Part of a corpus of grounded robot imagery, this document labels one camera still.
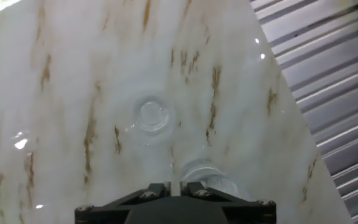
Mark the glass mug with water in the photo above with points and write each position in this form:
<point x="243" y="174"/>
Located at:
<point x="204" y="171"/>

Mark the small empty glass cup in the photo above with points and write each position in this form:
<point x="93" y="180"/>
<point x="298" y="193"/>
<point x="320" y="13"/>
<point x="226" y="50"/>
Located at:
<point x="152" y="116"/>

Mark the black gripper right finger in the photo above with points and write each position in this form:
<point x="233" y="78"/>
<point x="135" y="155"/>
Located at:
<point x="247" y="213"/>

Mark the marble pattern table sheet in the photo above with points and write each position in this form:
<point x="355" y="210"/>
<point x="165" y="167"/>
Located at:
<point x="73" y="93"/>

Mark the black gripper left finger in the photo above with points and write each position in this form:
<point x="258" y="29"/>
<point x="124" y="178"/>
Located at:
<point x="110" y="211"/>

